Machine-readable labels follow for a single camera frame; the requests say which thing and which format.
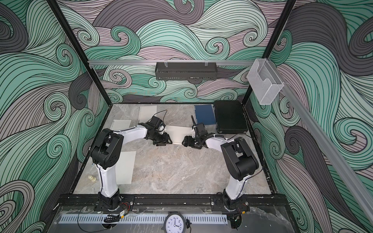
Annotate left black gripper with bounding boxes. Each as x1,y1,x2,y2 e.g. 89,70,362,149
149,131,173,147

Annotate torn lined notebook page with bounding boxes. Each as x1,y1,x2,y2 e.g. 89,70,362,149
110,119,131,131

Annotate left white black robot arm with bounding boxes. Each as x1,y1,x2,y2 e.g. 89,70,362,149
89,123,173,211

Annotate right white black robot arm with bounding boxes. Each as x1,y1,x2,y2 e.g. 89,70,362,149
182,133,259,211

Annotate blue cover notebook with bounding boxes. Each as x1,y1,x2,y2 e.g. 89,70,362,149
194,104,216,125

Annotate black hard case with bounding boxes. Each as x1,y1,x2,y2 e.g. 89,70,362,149
213,100,248,134

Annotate round analog clock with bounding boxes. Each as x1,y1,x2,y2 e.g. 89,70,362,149
162,212,187,233

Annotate small yellow-green object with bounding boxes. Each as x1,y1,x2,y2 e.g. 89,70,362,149
88,175,97,182

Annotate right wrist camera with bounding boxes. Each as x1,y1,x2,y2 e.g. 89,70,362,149
191,115,208,138

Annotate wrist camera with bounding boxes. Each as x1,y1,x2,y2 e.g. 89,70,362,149
191,115,208,138
148,116,166,132

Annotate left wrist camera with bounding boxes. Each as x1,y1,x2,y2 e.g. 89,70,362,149
148,116,166,132

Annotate black wall-mounted tray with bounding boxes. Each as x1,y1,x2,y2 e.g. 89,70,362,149
155,62,218,81

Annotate white slotted cable duct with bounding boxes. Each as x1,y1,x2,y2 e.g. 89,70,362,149
58,214,228,225

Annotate clear acrylic wall holder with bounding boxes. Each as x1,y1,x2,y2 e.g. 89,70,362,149
247,58,284,105

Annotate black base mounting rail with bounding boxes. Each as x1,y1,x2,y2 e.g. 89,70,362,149
58,193,288,212

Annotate aluminium wall rail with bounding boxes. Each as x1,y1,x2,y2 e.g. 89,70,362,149
88,59,254,67

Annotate right side aluminium rail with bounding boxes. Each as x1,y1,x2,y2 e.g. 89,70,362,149
266,59,373,223

